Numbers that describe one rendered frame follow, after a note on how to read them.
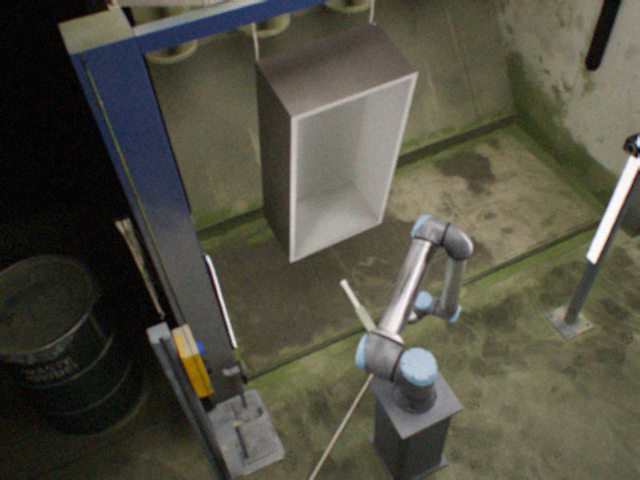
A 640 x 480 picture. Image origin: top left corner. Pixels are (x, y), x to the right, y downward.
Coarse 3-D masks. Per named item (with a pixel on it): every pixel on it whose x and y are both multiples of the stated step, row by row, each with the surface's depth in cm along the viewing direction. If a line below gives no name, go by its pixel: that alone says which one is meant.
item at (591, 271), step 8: (632, 192) 283; (624, 208) 290; (624, 216) 296; (616, 224) 299; (608, 248) 314; (592, 264) 324; (600, 264) 323; (584, 272) 332; (592, 272) 326; (584, 280) 335; (592, 280) 333; (584, 288) 337; (576, 296) 347; (584, 296) 344; (576, 304) 349; (568, 312) 359; (576, 312) 355; (568, 320) 362
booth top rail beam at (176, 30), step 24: (240, 0) 176; (264, 0) 175; (288, 0) 178; (312, 0) 182; (144, 24) 169; (168, 24) 169; (192, 24) 170; (216, 24) 174; (240, 24) 177; (144, 48) 169
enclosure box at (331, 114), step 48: (336, 48) 266; (384, 48) 267; (288, 96) 250; (336, 96) 252; (384, 96) 297; (288, 144) 262; (336, 144) 339; (384, 144) 318; (288, 192) 292; (336, 192) 374; (384, 192) 342; (288, 240) 330; (336, 240) 354
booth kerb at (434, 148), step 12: (492, 120) 467; (504, 120) 472; (468, 132) 462; (480, 132) 469; (432, 144) 453; (444, 144) 459; (456, 144) 465; (408, 156) 451; (420, 156) 456; (240, 216) 416; (252, 216) 421; (264, 216) 426; (204, 228) 408; (216, 228) 413; (228, 228) 418
